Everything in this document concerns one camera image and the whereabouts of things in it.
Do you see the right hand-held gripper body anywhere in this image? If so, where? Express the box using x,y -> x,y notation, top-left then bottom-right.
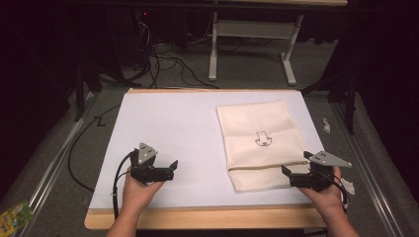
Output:
290,150 -> 353,193

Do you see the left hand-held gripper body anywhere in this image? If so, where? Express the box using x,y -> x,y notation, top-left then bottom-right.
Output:
129,141 -> 170,185

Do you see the person's right hand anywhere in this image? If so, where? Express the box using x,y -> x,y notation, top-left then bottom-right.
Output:
296,166 -> 344,215

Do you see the person's left hand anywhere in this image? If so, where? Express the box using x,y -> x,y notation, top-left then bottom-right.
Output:
122,166 -> 165,215

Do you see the crumpled white paper scrap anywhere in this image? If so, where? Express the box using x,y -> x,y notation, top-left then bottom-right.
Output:
340,177 -> 357,196

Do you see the white table mat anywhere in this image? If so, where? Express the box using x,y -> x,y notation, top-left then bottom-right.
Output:
89,90 -> 326,210

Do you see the cream cloth bag with drawing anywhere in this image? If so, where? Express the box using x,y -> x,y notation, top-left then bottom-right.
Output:
215,100 -> 309,194

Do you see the black metal stand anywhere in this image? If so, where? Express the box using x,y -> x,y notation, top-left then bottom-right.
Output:
299,70 -> 359,136
72,55 -> 132,123

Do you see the green printed packet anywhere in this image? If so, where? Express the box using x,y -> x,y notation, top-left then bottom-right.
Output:
0,198 -> 35,237

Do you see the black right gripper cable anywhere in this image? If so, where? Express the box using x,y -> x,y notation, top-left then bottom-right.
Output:
324,172 -> 350,211

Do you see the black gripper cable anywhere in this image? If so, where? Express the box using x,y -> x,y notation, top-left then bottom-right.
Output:
324,172 -> 350,211
111,150 -> 136,220

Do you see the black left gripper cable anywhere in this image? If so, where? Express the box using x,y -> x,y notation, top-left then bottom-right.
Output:
111,150 -> 136,220

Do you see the metal floor rail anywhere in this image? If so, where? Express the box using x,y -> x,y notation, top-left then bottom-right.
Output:
13,92 -> 100,237
330,101 -> 404,237

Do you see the long black floor cable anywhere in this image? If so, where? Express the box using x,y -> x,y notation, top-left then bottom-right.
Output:
67,104 -> 122,193

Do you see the tangle of black floor cables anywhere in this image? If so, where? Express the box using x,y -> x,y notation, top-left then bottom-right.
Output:
132,19 -> 220,90

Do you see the white metal desk frame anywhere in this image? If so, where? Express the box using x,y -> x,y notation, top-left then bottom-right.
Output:
208,12 -> 304,87

